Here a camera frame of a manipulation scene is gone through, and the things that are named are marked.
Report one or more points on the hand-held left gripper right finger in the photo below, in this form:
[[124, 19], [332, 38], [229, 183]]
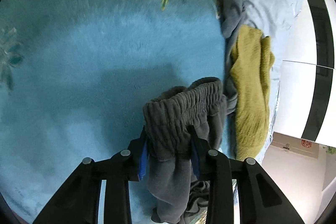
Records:
[[195, 158]]

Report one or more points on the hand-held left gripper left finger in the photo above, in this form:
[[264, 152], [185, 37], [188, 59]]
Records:
[[143, 161]]

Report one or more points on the dark grey pants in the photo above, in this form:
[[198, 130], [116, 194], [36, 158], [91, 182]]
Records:
[[178, 113]]

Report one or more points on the mustard knit sweater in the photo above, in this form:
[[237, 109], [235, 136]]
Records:
[[249, 98]]

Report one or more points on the white wardrobe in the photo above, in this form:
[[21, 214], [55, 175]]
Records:
[[294, 95]]

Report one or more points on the teal floral blanket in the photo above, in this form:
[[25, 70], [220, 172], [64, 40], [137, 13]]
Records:
[[78, 56]]

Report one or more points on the light grey garment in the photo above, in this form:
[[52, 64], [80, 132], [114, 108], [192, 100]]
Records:
[[231, 11]]

